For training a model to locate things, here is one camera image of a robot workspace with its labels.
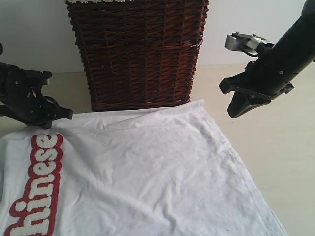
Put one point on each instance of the dark brown wicker basket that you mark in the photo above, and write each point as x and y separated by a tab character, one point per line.
139	54

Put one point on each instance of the white t-shirt red lettering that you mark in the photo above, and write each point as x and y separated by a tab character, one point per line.
152	172

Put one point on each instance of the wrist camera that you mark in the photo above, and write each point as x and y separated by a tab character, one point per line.
251	45
38	76

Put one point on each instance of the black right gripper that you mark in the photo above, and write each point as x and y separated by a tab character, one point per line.
268	77

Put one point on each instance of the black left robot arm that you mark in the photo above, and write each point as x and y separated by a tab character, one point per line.
4	69

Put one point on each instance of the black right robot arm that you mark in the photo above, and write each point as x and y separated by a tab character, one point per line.
298	42

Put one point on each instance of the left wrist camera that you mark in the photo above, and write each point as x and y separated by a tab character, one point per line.
38	76

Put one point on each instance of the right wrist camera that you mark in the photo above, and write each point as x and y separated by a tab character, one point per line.
251	45

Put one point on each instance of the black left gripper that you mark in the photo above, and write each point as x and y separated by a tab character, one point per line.
24	102

